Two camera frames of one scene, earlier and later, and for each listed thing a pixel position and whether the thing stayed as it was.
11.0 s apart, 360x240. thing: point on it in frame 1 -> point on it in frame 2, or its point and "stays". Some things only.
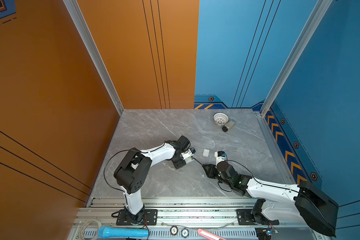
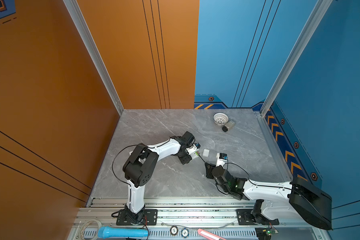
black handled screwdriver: (199, 162) -> (197, 153)
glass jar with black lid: (228, 126) stays
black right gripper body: (219, 178) stays
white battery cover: (206, 152) stays
